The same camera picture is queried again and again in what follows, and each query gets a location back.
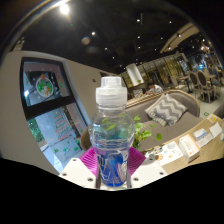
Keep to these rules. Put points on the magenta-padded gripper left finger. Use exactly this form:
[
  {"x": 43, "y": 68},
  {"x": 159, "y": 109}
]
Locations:
[{"x": 77, "y": 170}]

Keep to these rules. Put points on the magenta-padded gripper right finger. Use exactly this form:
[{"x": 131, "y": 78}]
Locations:
[{"x": 150, "y": 170}]

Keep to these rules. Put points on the clear blue-labelled water bottle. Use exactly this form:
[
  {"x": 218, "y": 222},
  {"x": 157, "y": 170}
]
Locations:
[{"x": 111, "y": 156}]

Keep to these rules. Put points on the printed paper sheet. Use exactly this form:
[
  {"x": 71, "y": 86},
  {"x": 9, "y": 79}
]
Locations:
[{"x": 170, "y": 154}]

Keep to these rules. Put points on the green potted plant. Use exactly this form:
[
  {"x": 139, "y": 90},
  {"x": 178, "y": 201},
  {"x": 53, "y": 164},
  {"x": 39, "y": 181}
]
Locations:
[{"x": 143, "y": 133}]

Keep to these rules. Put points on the white and orange box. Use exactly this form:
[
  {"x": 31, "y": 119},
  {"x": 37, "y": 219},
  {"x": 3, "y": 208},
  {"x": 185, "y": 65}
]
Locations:
[{"x": 189, "y": 148}]

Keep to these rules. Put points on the curved grey sofa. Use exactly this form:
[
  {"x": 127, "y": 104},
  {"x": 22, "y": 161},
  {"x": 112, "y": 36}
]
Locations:
[{"x": 180, "y": 125}]

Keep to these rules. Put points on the small white blue box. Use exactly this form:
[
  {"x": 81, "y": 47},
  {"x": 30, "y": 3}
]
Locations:
[{"x": 200, "y": 134}]

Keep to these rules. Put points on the grey white chevron cushion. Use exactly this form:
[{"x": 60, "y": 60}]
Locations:
[{"x": 168, "y": 110}]

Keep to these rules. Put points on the white paper leaflet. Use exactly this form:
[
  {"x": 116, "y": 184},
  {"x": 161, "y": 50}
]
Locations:
[{"x": 206, "y": 140}]

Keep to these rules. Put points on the window with festive decals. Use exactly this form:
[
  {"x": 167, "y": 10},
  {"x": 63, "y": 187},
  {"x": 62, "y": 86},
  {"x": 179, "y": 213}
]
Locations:
[{"x": 50, "y": 106}]

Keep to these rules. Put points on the white paper napkin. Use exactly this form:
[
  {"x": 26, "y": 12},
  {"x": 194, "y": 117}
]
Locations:
[{"x": 216, "y": 130}]

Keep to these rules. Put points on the yellow card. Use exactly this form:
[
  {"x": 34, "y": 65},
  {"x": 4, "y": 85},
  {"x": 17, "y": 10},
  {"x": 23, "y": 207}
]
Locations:
[{"x": 212, "y": 118}]

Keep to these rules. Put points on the person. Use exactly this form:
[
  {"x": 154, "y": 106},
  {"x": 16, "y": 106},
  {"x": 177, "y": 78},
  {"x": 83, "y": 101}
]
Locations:
[{"x": 155, "y": 89}]

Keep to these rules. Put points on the group of dining chairs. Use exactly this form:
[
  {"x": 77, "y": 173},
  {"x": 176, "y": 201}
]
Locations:
[{"x": 200, "y": 83}]

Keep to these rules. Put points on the group of ceiling lights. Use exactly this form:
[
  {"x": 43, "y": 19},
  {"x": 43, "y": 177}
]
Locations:
[{"x": 133, "y": 30}]

